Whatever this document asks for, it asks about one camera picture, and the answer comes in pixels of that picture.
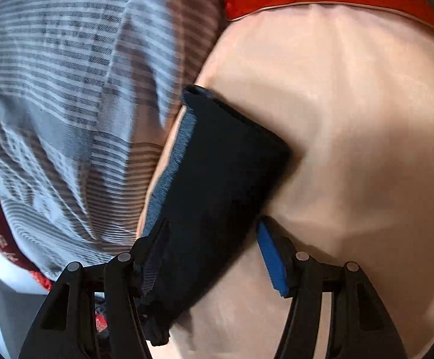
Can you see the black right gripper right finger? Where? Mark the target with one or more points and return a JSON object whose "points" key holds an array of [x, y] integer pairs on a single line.
{"points": [[360, 325]]}

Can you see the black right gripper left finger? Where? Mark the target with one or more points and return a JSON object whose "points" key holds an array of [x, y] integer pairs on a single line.
{"points": [[111, 310]]}

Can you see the black pants with grey waistband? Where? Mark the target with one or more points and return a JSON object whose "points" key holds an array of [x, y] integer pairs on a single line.
{"points": [[222, 169]]}

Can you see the peach bed sheet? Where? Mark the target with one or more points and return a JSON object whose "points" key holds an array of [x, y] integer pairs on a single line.
{"points": [[351, 91]]}

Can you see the grey striped blanket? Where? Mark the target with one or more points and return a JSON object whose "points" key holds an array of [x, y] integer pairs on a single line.
{"points": [[89, 90]]}

